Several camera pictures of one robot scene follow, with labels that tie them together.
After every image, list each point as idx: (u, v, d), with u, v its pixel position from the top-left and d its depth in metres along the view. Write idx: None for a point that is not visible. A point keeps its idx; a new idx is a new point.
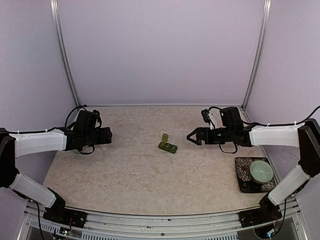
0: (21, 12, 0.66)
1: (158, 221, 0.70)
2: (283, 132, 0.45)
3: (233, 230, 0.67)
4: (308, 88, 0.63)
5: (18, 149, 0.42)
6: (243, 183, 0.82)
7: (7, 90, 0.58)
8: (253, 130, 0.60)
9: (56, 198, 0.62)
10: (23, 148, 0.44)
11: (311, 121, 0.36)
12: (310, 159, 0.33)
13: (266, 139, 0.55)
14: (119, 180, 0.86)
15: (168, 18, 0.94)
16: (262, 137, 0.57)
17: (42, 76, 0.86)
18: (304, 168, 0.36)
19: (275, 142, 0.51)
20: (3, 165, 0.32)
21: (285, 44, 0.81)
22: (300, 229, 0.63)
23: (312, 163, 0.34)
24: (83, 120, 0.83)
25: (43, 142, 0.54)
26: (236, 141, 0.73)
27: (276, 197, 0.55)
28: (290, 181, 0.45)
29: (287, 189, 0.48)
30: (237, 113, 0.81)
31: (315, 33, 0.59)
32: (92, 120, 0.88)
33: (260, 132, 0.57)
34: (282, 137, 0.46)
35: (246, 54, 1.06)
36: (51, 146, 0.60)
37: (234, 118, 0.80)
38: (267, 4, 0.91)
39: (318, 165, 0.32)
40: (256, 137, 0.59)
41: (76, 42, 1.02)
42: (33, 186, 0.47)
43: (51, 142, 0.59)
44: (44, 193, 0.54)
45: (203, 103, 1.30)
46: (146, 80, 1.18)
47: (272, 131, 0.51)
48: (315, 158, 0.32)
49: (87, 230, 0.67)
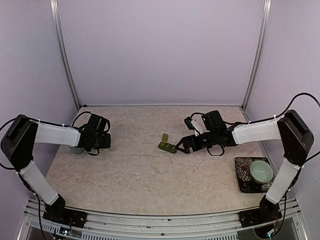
0: (20, 10, 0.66)
1: (158, 221, 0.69)
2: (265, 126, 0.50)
3: (233, 230, 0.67)
4: (307, 88, 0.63)
5: (39, 134, 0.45)
6: (243, 183, 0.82)
7: (7, 92, 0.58)
8: (236, 129, 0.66)
9: (58, 196, 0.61)
10: (42, 136, 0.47)
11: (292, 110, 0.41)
12: (293, 147, 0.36)
13: (247, 136, 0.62)
14: (119, 180, 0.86)
15: (168, 18, 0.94)
16: (245, 134, 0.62)
17: (42, 75, 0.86)
18: (290, 157, 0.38)
19: (257, 136, 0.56)
20: (24, 144, 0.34)
21: (285, 43, 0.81)
22: (300, 229, 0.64)
23: (295, 151, 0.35)
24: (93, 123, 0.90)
25: (59, 134, 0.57)
26: (220, 142, 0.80)
27: (274, 194, 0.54)
28: (286, 177, 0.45)
29: (284, 185, 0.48)
30: (218, 116, 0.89)
31: (314, 33, 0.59)
32: (102, 124, 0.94)
33: (242, 130, 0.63)
34: (264, 131, 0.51)
35: (246, 54, 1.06)
36: (63, 140, 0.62)
37: (215, 120, 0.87)
38: (267, 5, 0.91)
39: (302, 153, 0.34)
40: (239, 136, 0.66)
41: (76, 41, 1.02)
42: (39, 178, 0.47)
43: (65, 136, 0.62)
44: (46, 190, 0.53)
45: (204, 103, 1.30)
46: (146, 80, 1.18)
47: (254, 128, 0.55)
48: (298, 147, 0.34)
49: (87, 230, 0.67)
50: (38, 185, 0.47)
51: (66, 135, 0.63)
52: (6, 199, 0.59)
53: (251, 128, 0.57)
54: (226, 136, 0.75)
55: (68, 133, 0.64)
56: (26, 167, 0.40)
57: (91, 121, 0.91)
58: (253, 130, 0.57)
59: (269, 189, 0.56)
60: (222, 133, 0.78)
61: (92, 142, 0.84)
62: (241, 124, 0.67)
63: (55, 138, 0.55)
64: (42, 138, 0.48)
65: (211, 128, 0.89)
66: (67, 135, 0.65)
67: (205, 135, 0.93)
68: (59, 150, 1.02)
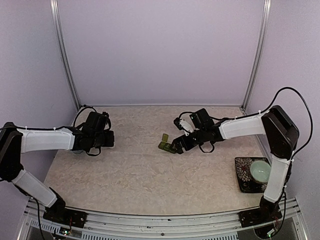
0: (20, 10, 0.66)
1: (158, 221, 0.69)
2: (250, 122, 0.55)
3: (233, 230, 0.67)
4: (307, 88, 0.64)
5: (25, 144, 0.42)
6: (243, 183, 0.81)
7: (7, 91, 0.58)
8: (223, 126, 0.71)
9: (57, 198, 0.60)
10: (29, 144, 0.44)
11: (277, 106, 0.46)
12: (277, 141, 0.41)
13: (234, 131, 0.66)
14: (119, 180, 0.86)
15: (168, 18, 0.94)
16: (231, 129, 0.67)
17: (42, 75, 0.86)
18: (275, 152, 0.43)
19: (243, 131, 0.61)
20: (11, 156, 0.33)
21: (285, 44, 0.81)
22: (300, 229, 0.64)
23: (280, 146, 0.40)
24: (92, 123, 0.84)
25: (51, 140, 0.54)
26: (208, 138, 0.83)
27: (271, 194, 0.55)
28: (280, 172, 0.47)
29: (279, 182, 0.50)
30: (204, 113, 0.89)
31: (314, 34, 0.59)
32: (101, 123, 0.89)
33: (229, 125, 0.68)
34: (249, 126, 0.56)
35: (246, 54, 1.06)
36: (57, 145, 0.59)
37: (202, 118, 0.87)
38: (267, 5, 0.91)
39: (286, 147, 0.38)
40: (226, 131, 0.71)
41: (76, 41, 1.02)
42: (34, 184, 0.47)
43: (57, 141, 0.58)
44: (45, 194, 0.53)
45: (204, 103, 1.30)
46: (146, 80, 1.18)
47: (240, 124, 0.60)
48: (282, 141, 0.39)
49: (87, 230, 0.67)
50: (34, 190, 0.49)
51: (58, 140, 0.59)
52: (6, 199, 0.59)
53: (238, 124, 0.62)
54: (214, 131, 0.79)
55: (60, 137, 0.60)
56: (16, 178, 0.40)
57: (90, 120, 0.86)
58: (239, 125, 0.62)
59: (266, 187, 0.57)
60: (209, 129, 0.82)
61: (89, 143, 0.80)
62: (226, 120, 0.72)
63: (45, 145, 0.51)
64: (29, 147, 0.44)
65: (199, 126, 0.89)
66: (61, 140, 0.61)
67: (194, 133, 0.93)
68: (59, 150, 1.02)
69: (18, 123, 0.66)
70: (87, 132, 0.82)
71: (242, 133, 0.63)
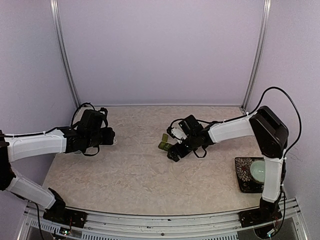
0: (20, 10, 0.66)
1: (158, 221, 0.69)
2: (241, 123, 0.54)
3: (233, 230, 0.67)
4: (307, 88, 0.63)
5: (12, 154, 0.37)
6: (243, 183, 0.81)
7: (7, 92, 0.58)
8: (211, 129, 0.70)
9: (55, 200, 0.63)
10: (17, 153, 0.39)
11: (264, 107, 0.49)
12: (266, 142, 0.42)
13: (223, 134, 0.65)
14: (119, 180, 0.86)
15: (168, 18, 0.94)
16: (219, 132, 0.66)
17: (42, 75, 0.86)
18: (266, 152, 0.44)
19: (233, 134, 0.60)
20: None
21: (285, 44, 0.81)
22: (300, 229, 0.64)
23: (269, 146, 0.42)
24: (86, 122, 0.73)
25: (45, 145, 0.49)
26: (200, 143, 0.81)
27: (268, 195, 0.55)
28: (275, 171, 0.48)
29: (275, 182, 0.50)
30: (192, 118, 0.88)
31: (314, 33, 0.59)
32: (98, 121, 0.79)
33: (218, 128, 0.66)
34: (240, 128, 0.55)
35: (246, 54, 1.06)
36: (53, 149, 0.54)
37: (190, 124, 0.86)
38: (267, 5, 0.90)
39: (276, 146, 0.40)
40: (215, 135, 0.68)
41: (75, 42, 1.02)
42: (30, 188, 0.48)
43: (45, 147, 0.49)
44: (43, 195, 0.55)
45: (204, 103, 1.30)
46: (146, 80, 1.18)
47: (230, 126, 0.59)
48: (272, 141, 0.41)
49: (87, 230, 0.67)
50: (32, 194, 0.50)
51: (47, 145, 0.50)
52: (6, 199, 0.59)
53: (226, 126, 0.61)
54: (204, 135, 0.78)
55: (50, 142, 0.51)
56: (10, 185, 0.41)
57: (84, 118, 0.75)
58: (227, 128, 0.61)
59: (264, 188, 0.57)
60: (199, 134, 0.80)
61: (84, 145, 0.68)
62: (214, 124, 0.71)
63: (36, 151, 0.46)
64: (18, 156, 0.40)
65: (189, 132, 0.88)
66: (50, 144, 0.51)
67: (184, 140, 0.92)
68: None
69: (18, 123, 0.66)
70: (82, 133, 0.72)
71: (231, 136, 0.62)
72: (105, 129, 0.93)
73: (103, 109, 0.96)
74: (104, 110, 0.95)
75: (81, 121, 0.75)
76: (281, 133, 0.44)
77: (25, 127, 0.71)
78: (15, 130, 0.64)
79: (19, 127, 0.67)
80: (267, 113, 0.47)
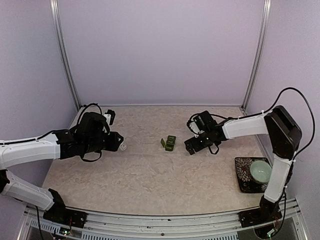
0: (20, 11, 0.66)
1: (158, 221, 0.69)
2: (255, 121, 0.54)
3: (233, 230, 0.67)
4: (307, 88, 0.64)
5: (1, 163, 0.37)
6: (243, 183, 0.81)
7: (7, 92, 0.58)
8: (225, 124, 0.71)
9: (54, 202, 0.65)
10: (8, 161, 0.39)
11: (280, 107, 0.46)
12: (280, 141, 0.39)
13: (237, 131, 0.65)
14: (119, 180, 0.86)
15: (168, 17, 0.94)
16: (234, 129, 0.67)
17: (41, 75, 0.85)
18: (279, 152, 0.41)
19: (246, 131, 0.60)
20: None
21: (285, 44, 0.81)
22: (300, 229, 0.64)
23: (282, 146, 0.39)
24: (85, 124, 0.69)
25: (39, 151, 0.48)
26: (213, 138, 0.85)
27: (271, 195, 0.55)
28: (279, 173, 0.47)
29: (279, 182, 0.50)
30: (207, 115, 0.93)
31: (313, 34, 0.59)
32: (96, 126, 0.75)
33: (233, 125, 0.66)
34: (254, 125, 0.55)
35: (246, 54, 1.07)
36: (49, 155, 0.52)
37: (204, 119, 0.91)
38: (267, 4, 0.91)
39: (289, 146, 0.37)
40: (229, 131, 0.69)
41: (75, 41, 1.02)
42: (27, 191, 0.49)
43: (37, 153, 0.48)
44: (39, 198, 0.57)
45: (203, 103, 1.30)
46: (146, 80, 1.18)
47: (244, 123, 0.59)
48: (285, 141, 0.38)
49: (87, 230, 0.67)
50: (28, 196, 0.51)
51: (39, 152, 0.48)
52: (7, 198, 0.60)
53: (240, 123, 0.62)
54: (217, 131, 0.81)
55: (42, 148, 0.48)
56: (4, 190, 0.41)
57: (83, 121, 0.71)
58: (241, 125, 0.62)
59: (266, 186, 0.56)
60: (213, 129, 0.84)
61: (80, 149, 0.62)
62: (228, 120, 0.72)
63: (30, 157, 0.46)
64: (8, 163, 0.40)
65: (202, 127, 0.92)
66: (44, 151, 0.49)
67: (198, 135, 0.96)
68: None
69: (17, 124, 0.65)
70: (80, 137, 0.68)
71: (244, 133, 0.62)
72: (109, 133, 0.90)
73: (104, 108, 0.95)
74: (111, 113, 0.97)
75: (80, 124, 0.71)
76: (296, 133, 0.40)
77: (25, 127, 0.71)
78: (15, 130, 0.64)
79: (19, 127, 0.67)
80: (283, 112, 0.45)
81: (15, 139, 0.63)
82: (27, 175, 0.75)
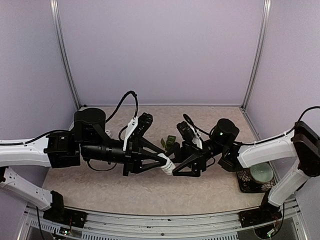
0: (21, 13, 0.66)
1: (158, 221, 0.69)
2: (276, 146, 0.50)
3: (233, 230, 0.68)
4: (307, 87, 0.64)
5: None
6: (243, 183, 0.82)
7: (7, 91, 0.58)
8: (241, 154, 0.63)
9: (51, 206, 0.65)
10: None
11: (300, 122, 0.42)
12: (311, 162, 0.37)
13: (256, 158, 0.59)
14: (119, 180, 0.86)
15: (168, 18, 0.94)
16: (253, 157, 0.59)
17: (41, 76, 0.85)
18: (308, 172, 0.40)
19: (268, 157, 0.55)
20: None
21: (285, 44, 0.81)
22: (300, 229, 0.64)
23: (313, 165, 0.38)
24: (74, 130, 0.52)
25: (26, 157, 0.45)
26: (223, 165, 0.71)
27: (276, 199, 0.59)
28: (291, 184, 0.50)
29: (287, 191, 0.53)
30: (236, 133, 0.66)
31: (314, 34, 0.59)
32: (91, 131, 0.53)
33: (251, 152, 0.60)
34: (276, 151, 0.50)
35: (246, 54, 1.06)
36: (39, 162, 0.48)
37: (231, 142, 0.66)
38: (267, 4, 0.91)
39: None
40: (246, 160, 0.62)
41: (75, 41, 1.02)
42: (24, 189, 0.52)
43: (26, 158, 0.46)
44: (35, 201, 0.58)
45: (204, 103, 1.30)
46: (146, 80, 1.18)
47: (263, 149, 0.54)
48: (315, 161, 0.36)
49: (87, 230, 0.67)
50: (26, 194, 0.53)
51: (28, 157, 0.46)
52: (11, 196, 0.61)
53: (260, 149, 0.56)
54: (232, 161, 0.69)
55: (29, 154, 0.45)
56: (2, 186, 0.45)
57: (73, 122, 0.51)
58: (262, 150, 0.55)
59: (271, 192, 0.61)
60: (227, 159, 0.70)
61: (73, 159, 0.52)
62: (241, 145, 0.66)
63: (20, 161, 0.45)
64: None
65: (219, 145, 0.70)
66: (32, 156, 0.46)
67: (189, 149, 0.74)
68: None
69: (17, 124, 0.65)
70: (72, 146, 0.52)
71: (266, 159, 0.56)
72: (128, 146, 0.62)
73: (131, 92, 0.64)
74: (146, 118, 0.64)
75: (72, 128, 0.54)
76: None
77: (24, 127, 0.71)
78: (14, 130, 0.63)
79: (19, 128, 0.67)
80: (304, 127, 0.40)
81: (15, 139, 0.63)
82: (28, 175, 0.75)
